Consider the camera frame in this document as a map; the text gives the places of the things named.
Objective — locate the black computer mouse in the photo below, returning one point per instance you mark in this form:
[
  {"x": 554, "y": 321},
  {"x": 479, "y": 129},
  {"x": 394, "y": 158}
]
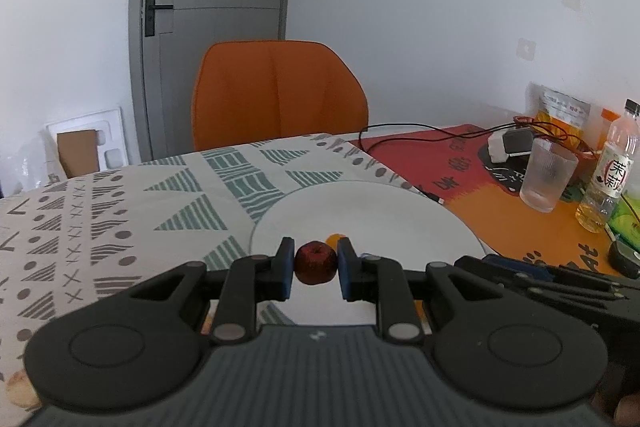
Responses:
[{"x": 625, "y": 259}]

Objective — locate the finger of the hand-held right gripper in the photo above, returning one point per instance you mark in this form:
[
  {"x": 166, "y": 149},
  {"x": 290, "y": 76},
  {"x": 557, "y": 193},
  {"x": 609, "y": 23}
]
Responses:
[
  {"x": 515, "y": 268},
  {"x": 575, "y": 294}
]

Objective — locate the patterned tablecloth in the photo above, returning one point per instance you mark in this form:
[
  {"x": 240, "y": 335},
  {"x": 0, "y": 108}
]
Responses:
[{"x": 125, "y": 217}]

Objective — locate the black device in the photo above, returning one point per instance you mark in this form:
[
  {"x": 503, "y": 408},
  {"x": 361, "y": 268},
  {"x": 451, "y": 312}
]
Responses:
[{"x": 520, "y": 141}]

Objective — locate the small orange kumquat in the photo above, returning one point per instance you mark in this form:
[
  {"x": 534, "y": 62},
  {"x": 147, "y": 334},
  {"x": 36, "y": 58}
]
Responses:
[{"x": 335, "y": 238}]

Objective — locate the green packet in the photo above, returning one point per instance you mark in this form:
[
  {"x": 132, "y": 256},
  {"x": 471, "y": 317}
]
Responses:
[{"x": 627, "y": 219}]

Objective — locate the orange chair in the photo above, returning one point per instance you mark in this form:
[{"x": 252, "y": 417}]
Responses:
[{"x": 275, "y": 97}]

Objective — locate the red and orange table mat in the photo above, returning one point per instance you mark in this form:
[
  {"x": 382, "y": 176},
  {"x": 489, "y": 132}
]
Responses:
[{"x": 450, "y": 162}]

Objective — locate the white foam packaging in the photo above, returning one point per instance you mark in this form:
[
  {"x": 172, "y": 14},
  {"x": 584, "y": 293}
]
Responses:
[{"x": 110, "y": 127}]

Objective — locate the white plate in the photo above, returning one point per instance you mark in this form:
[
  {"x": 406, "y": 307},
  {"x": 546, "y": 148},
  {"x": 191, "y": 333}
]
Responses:
[{"x": 360, "y": 217}]

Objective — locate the person's right hand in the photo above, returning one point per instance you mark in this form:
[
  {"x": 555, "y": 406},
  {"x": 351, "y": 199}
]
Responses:
[{"x": 629, "y": 413}]

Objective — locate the white charger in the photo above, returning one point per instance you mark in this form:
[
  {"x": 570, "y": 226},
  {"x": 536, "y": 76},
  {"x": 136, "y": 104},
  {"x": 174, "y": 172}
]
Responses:
[{"x": 496, "y": 149}]

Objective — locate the white wall socket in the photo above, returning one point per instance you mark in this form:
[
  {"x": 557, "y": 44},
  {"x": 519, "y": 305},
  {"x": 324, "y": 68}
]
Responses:
[{"x": 526, "y": 49}]

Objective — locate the yellow snack bag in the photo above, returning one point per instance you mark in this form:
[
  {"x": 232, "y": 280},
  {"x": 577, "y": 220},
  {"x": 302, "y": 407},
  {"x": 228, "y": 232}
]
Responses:
[{"x": 562, "y": 109}]

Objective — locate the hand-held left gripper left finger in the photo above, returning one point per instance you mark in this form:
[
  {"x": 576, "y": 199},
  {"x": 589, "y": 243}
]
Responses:
[{"x": 286, "y": 269}]

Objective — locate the orange cap bottle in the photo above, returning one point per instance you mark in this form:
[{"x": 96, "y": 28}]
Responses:
[{"x": 609, "y": 122}]

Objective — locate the clear plastic bag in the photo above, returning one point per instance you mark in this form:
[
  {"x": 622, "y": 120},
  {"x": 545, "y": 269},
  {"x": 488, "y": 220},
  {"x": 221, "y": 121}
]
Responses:
[{"x": 22, "y": 169}]

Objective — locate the red jujube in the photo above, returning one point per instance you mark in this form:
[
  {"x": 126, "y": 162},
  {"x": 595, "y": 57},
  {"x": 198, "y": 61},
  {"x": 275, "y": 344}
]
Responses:
[{"x": 315, "y": 263}]

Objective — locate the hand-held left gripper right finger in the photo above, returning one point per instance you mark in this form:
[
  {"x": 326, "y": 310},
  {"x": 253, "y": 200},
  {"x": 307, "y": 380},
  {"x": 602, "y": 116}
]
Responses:
[{"x": 346, "y": 271}]

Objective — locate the ribbed glass cup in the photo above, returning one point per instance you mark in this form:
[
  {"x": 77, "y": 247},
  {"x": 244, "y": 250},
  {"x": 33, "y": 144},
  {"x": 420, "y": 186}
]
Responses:
[{"x": 547, "y": 177}]

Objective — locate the brown cardboard piece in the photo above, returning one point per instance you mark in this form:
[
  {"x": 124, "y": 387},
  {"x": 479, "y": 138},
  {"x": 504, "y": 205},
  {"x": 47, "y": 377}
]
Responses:
[{"x": 77, "y": 154}]

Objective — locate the clear plastic drink bottle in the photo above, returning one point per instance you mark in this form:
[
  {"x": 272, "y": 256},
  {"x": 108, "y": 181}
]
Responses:
[{"x": 607, "y": 177}]

